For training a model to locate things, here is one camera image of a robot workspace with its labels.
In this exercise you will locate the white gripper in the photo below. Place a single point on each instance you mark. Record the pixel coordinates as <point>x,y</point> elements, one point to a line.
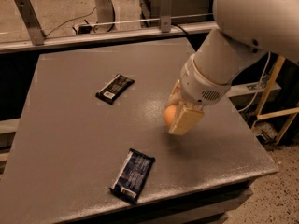
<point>199,85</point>

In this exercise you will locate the orange fruit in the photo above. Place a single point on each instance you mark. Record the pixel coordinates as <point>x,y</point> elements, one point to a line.
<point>169,114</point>

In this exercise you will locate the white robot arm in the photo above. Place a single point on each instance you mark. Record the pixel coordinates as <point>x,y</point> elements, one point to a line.
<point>246,30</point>

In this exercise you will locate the black rxbar chocolate wrapper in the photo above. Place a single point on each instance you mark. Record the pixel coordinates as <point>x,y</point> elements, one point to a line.
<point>114,88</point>

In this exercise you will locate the blue rxbar blueberry wrapper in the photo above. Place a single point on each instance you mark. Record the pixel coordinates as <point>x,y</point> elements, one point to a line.
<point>132,176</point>

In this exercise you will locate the horizontal metal rail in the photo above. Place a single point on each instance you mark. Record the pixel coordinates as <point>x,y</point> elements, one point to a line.
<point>53,44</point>

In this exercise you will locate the middle metal rail bracket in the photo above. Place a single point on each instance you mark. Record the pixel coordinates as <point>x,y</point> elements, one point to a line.
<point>165,15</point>

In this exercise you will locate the metal rail bracket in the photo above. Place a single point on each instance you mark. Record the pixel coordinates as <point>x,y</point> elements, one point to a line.
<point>165,15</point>
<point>31,22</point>

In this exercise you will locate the white post base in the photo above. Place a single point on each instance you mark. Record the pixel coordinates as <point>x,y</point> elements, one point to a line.
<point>104,11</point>

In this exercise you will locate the left metal rail bracket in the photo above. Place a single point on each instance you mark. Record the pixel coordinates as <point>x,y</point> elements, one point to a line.
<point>31,22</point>

